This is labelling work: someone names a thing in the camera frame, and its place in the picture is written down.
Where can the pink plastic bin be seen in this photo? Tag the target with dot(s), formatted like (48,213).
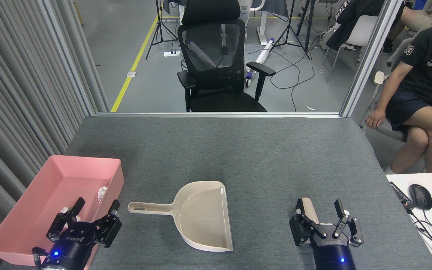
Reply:
(51,187)

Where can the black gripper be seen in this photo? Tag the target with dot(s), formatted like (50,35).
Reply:
(334,257)
(69,253)

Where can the black tripod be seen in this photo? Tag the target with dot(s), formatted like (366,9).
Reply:
(290,30)
(159,22)

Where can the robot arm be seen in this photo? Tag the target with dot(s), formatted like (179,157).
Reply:
(38,258)

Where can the grey upholstered chair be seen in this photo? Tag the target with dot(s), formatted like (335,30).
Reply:
(388,134)

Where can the silver floor outlet plate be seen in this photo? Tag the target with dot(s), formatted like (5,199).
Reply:
(131,74)

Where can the white stand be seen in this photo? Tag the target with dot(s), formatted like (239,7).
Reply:
(263,26)

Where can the black flat device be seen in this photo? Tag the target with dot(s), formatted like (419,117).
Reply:
(401,195)

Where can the white chair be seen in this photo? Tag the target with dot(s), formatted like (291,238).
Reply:
(366,30)

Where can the person's right forearm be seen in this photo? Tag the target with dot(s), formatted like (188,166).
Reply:
(388,93)

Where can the black jacket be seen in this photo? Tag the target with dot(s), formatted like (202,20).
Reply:
(347,22)

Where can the silver frame rail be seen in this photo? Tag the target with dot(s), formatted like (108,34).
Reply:
(219,114)

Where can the beige plastic dustpan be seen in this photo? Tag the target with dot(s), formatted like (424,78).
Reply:
(204,217)

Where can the seated person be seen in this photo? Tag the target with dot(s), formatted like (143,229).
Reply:
(422,18)

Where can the grey pleated curtain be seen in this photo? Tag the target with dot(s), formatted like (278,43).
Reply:
(6,75)

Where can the black computer mouse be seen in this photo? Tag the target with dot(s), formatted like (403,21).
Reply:
(420,197)

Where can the black mesh office chair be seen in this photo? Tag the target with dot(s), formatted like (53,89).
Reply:
(216,86)

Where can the white power strip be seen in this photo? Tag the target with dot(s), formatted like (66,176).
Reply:
(171,53)

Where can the beige hand brush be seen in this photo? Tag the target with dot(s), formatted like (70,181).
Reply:
(309,210)

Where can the white paper ball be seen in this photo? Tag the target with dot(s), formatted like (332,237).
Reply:
(66,210)
(102,193)

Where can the person's right hand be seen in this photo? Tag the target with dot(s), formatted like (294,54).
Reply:
(375,120)

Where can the white blue floor device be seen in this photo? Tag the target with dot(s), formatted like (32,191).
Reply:
(264,52)

